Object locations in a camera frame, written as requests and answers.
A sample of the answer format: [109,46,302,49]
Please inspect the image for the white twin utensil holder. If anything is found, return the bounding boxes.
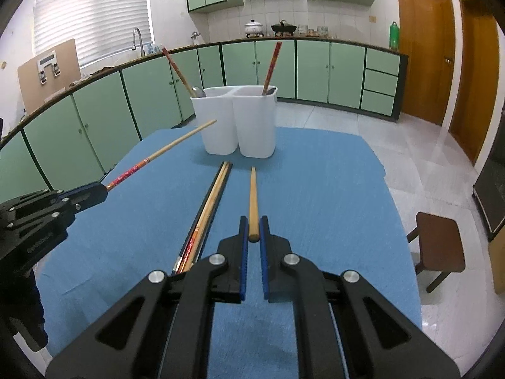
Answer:
[192,86,277,159]

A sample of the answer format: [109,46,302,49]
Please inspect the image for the plain bamboo chopstick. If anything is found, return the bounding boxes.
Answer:
[177,162,229,273]

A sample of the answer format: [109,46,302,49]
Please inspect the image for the brown cardboard board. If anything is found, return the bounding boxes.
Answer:
[18,39,81,115]

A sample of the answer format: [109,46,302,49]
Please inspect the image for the white window blind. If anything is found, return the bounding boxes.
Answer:
[33,0,153,66]

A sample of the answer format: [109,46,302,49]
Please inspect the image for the wooden door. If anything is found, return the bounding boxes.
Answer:
[449,0,500,163]
[398,0,455,125]

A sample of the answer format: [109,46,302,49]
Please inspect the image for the plain wooden chopstick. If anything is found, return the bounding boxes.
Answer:
[248,167,260,242]

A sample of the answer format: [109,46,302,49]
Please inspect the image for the black chopstick silver band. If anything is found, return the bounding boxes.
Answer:
[192,162,233,263]

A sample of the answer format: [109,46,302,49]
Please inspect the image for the red white-flower chopstick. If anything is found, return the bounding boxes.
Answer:
[262,41,282,96]

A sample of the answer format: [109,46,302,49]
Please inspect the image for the black wok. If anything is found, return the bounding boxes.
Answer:
[270,21,297,37]

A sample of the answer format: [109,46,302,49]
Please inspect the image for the green bottle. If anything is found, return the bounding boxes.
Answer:
[389,21,400,51]

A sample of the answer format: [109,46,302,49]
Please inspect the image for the white cooking pot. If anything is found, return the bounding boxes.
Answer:
[245,20,264,39]

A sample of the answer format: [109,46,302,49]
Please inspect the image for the green lower kitchen cabinets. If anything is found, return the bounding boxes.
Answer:
[1,38,408,200]

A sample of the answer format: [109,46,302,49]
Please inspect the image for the red orange chopstick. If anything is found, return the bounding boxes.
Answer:
[176,227,199,274]

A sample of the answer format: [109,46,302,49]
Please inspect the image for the brown wooden stool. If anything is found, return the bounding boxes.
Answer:
[407,211,466,293]

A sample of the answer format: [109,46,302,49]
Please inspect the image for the black glass cabinet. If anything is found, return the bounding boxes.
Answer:
[472,111,505,241]

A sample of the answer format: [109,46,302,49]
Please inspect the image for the red floral chopstick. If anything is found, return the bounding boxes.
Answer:
[162,48,196,98]

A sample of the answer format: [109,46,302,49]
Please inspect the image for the chrome sink faucet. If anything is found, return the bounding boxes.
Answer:
[132,27,146,58]

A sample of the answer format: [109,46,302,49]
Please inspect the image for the silver metal spoon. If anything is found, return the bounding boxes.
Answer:
[193,87,206,98]

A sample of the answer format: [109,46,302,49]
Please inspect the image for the blue table cloth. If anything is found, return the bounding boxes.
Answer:
[37,128,421,378]

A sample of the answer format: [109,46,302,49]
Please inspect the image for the black silver-band chopstick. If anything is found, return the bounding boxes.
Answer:
[173,162,228,275]

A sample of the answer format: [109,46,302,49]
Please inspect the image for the red patterned chopstick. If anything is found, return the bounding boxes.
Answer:
[106,119,217,192]

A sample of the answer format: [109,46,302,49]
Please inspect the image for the cardboard box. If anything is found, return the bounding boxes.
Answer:
[489,227,505,294]

